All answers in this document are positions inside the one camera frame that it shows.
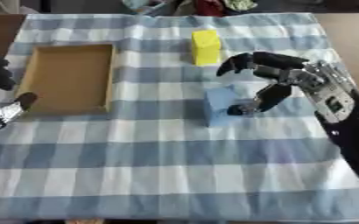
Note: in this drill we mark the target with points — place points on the pile of colourful objects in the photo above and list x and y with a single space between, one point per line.
198 6

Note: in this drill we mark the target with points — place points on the yellow rectangular block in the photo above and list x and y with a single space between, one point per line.
205 48

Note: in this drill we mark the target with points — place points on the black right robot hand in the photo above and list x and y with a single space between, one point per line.
274 65

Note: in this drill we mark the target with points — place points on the blue rectangular block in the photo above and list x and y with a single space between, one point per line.
221 106

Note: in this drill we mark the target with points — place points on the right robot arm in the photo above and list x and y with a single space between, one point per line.
341 110

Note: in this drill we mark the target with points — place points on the tan cardboard box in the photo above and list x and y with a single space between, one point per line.
67 78

